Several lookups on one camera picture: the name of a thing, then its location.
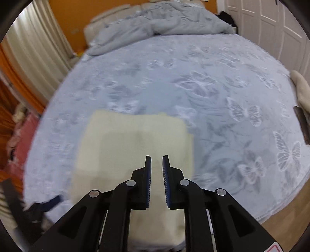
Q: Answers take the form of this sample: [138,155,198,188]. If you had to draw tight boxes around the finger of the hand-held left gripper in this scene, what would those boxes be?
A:
[162,154,284,252]
[29,155,152,252]
[31,194,65,214]

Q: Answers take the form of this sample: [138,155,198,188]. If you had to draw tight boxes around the cream knit cardigan red buttons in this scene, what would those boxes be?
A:
[70,110,195,245]

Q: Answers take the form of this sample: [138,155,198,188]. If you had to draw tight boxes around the pink patterned blanket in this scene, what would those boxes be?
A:
[7,114,40,175]

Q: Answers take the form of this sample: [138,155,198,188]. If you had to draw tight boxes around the cream plush toy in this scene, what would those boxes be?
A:
[13,103,28,123]

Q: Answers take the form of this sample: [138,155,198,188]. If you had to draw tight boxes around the blue butterfly bed sheet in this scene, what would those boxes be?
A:
[22,33,307,223]

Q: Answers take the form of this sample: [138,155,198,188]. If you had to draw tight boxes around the white pleated curtain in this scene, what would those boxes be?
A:
[5,0,78,78]

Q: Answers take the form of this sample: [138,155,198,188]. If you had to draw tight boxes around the grey rumpled duvet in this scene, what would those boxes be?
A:
[86,0,236,57]

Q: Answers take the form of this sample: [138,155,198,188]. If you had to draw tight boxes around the cream fluffy cloth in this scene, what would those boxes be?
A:
[290,70,310,112]

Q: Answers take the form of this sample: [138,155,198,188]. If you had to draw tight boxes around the black bag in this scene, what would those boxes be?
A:
[215,11,237,28]

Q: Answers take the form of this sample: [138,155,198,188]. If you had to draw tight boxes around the white panelled wardrobe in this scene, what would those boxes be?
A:
[218,0,310,78]

